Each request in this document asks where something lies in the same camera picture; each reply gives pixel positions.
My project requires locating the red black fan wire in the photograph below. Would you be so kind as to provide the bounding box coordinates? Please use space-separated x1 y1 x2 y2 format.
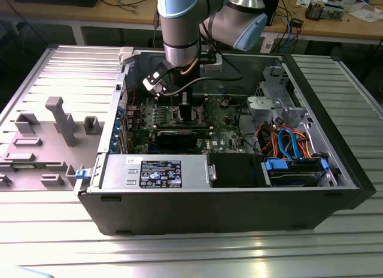
127 88 138 108

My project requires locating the black camera cable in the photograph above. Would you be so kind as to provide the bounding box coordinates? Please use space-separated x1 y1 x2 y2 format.
160 20 245 96

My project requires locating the black PC case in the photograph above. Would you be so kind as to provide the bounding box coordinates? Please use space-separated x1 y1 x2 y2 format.
73 49 377 237

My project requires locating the blue network cable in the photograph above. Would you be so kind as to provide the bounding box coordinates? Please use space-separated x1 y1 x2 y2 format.
281 11 302 53

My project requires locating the green circuit board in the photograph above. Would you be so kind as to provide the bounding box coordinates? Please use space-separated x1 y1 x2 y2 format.
320 4 345 22

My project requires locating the black graphics card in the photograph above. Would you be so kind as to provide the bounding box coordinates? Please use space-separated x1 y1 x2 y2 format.
155 129 199 150

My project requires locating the green motherboard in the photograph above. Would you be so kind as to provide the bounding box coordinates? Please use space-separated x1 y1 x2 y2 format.
119 92 255 155

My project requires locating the grey power supply unit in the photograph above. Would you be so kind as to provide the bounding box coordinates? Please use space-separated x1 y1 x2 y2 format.
100 153 211 190

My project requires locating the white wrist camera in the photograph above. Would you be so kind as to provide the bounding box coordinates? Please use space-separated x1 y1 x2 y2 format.
142 67 169 98
199 52 223 74

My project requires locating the black disk bay cover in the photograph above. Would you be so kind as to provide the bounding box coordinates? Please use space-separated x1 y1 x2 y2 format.
208 153 264 189

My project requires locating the blue wire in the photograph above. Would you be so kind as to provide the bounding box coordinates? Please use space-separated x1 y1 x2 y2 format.
277 128 302 162

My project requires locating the silver metal drive cage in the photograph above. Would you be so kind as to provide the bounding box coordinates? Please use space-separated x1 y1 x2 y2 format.
245 65 314 135

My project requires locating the CPU socket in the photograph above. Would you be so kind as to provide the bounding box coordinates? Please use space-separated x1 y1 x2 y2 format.
169 105 198 125

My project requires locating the hard disk in blue carrier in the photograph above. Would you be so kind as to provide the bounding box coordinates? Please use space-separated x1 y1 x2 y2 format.
260 158 330 188

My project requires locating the small metal heatsink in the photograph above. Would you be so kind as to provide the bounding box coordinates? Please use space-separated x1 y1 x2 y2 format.
304 0 323 20

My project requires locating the wooden workbench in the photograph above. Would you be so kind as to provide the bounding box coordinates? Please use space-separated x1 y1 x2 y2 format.
0 0 164 45
263 0 383 47

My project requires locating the metal socket cover frame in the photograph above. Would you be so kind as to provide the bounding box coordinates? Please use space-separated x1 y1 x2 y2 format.
193 105 210 125

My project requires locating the grey parts rack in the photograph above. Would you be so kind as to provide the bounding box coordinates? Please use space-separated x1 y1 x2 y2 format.
0 96 106 192

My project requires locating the orange wire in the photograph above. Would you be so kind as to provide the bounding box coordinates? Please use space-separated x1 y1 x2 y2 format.
262 125 314 159

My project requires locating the installed RAM stick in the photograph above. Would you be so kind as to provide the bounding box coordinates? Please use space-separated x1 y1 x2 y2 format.
155 124 214 134

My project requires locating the beige plastic block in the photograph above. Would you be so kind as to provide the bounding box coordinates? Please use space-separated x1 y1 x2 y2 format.
117 46 136 65

